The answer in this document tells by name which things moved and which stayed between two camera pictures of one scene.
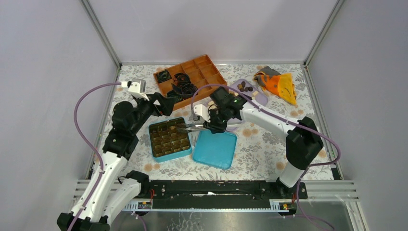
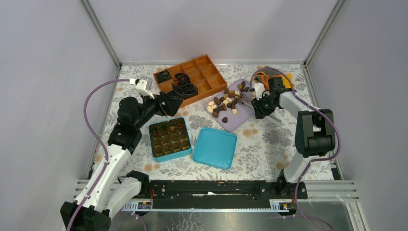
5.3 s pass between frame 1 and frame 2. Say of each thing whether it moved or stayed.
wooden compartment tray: stayed
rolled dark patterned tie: stayed
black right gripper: moved
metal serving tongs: moved
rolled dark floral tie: stayed
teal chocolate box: stayed
